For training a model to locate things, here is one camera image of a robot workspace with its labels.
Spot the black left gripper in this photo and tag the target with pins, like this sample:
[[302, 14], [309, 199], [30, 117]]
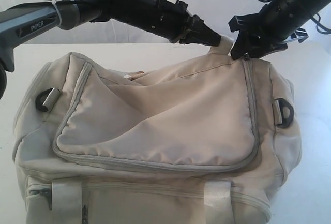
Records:
[[174, 23]]

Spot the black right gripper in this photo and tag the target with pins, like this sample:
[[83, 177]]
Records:
[[278, 24]]

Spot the white backdrop curtain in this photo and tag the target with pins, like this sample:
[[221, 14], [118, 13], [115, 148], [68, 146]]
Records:
[[278, 22]]

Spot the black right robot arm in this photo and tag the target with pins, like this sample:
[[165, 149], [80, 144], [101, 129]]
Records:
[[314, 6]]

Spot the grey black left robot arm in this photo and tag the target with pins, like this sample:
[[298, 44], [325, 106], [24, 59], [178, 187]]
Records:
[[26, 21]]

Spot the beige duffel bag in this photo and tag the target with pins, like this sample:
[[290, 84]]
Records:
[[207, 140]]

